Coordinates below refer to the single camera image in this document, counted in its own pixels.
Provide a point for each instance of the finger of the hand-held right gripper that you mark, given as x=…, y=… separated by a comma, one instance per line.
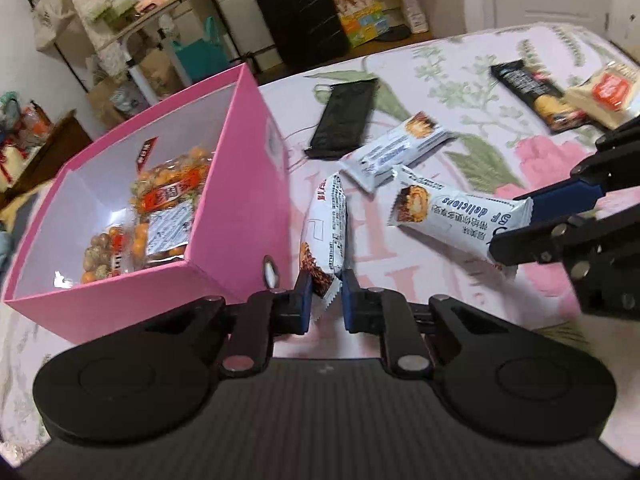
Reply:
x=525, y=247
x=565, y=191

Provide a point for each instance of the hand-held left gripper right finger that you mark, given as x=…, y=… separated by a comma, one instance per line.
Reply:
x=351, y=305

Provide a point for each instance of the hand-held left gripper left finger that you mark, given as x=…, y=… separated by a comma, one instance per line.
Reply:
x=302, y=305

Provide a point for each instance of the white snack bar packet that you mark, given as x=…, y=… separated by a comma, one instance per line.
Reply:
x=450, y=216
x=325, y=220
x=390, y=152

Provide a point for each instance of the pink cardboard box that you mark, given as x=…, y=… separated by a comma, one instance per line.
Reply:
x=245, y=200

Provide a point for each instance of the clear mixed nut packet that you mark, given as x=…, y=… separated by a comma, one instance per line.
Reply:
x=167, y=200
x=102, y=255

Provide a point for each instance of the black biscuit packet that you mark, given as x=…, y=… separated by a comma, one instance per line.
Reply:
x=535, y=91

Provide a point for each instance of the beige cracker packet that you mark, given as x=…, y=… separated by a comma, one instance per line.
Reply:
x=607, y=94

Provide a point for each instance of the white plastic bag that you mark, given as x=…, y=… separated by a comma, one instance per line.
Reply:
x=415, y=7

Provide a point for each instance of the colourful gift bag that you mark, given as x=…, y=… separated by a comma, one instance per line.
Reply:
x=362, y=22

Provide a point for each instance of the teal shopping bag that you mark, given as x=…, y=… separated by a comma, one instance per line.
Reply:
x=200, y=55

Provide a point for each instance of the wooden nightstand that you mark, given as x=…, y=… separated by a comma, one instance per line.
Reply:
x=55, y=155

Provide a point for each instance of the black suitcase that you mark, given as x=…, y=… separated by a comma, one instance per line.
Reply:
x=300, y=15

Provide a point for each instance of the folding side table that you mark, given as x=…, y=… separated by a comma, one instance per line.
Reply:
x=165, y=10

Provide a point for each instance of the canvas tote bag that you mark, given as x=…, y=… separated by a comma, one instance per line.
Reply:
x=52, y=20

